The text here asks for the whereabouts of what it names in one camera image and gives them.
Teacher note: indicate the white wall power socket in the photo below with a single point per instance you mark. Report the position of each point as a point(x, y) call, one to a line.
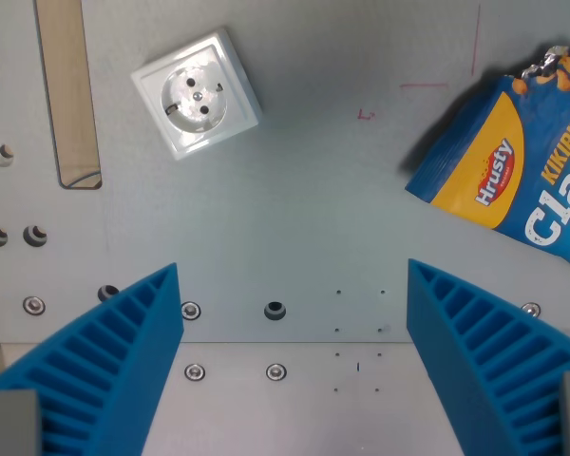
point(195, 93)

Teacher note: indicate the blue Hrusty snack bag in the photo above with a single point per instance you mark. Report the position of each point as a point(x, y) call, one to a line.
point(513, 161)

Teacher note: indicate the silver hex socket screw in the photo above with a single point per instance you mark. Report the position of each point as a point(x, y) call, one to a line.
point(530, 309)
point(190, 310)
point(195, 371)
point(33, 305)
point(276, 372)

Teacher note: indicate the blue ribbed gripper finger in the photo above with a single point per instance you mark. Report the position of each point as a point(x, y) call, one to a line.
point(494, 361)
point(104, 361)

